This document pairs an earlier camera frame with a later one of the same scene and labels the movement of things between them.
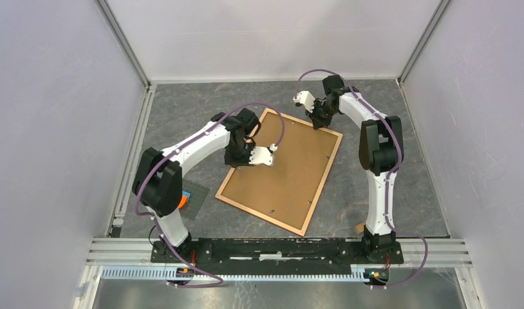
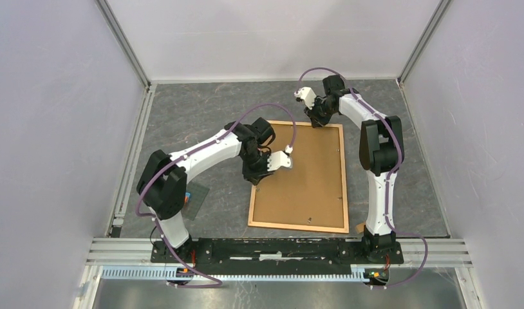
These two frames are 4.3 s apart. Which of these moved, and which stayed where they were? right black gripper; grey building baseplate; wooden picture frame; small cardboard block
Moved: wooden picture frame
Stayed: grey building baseplate; small cardboard block; right black gripper
